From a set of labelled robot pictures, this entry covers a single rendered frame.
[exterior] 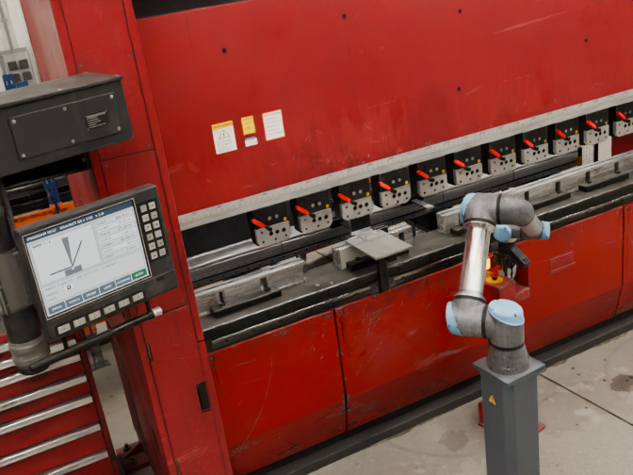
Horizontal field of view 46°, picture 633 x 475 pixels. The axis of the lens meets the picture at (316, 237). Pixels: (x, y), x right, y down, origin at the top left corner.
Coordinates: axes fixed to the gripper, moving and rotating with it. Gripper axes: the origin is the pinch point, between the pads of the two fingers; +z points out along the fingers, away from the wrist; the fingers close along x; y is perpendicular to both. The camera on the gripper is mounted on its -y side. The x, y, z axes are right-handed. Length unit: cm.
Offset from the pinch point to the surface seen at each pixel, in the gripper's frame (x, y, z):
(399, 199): 25, 43, -36
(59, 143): 171, 27, -105
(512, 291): 6.5, -6.5, -0.3
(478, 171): -18, 35, -38
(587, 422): -19, -31, 71
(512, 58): -41, 35, -86
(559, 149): -67, 25, -37
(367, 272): 51, 36, -11
